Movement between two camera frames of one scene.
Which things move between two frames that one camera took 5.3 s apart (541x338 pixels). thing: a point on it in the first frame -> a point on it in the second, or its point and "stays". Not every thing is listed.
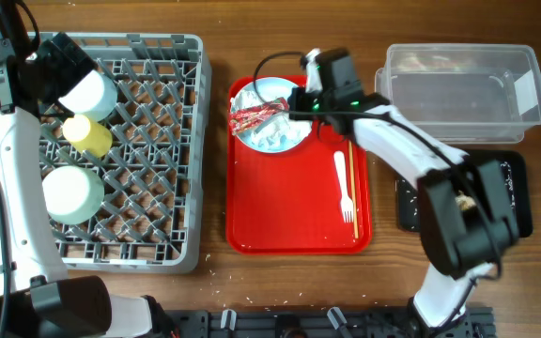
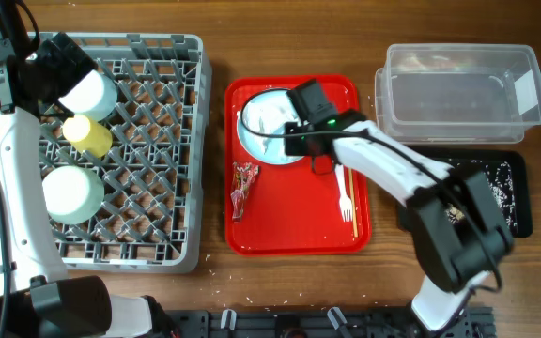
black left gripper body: [58, 71] stays
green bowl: [73, 194] stays
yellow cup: [87, 135] stays
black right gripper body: [308, 106] -> [296, 138]
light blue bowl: [94, 95] stays
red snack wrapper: [243, 119] -> [243, 175]
